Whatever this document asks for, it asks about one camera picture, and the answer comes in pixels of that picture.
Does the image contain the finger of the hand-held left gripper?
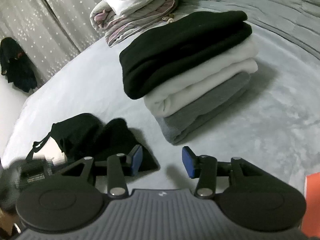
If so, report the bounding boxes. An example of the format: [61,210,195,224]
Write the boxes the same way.
[24,130,54,161]

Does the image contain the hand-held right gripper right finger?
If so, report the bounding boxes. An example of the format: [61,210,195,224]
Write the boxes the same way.
[182,146,270,198]

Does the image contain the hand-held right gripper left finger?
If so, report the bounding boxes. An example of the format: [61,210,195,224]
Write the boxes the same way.
[54,144,143,197]

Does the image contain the cream and black printed sweatshirt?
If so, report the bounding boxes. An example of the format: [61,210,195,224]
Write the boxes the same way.
[44,113,160,173]

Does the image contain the black hanging clothes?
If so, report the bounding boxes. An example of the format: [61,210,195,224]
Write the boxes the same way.
[0,37,38,92]

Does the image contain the grey folded garment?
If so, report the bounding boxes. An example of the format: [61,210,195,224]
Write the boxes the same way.
[156,72,251,145]

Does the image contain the grey bed sheet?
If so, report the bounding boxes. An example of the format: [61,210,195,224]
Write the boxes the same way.
[0,12,320,240]

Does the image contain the white folded garment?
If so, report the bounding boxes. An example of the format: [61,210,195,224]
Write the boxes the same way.
[144,40,258,117]

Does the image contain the black folded garment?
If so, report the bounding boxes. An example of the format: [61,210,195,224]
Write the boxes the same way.
[119,11,252,100]

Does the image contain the orange object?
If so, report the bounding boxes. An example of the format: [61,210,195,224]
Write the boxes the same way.
[301,174,320,234]

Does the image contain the pink and grey folded quilt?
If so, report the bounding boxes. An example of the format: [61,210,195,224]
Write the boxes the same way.
[90,0,179,47]

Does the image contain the grey quilted blanket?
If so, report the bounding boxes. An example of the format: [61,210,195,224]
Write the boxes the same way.
[175,0,320,63]

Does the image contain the beige knotted cord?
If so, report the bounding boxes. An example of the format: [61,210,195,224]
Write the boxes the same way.
[161,12,175,23]

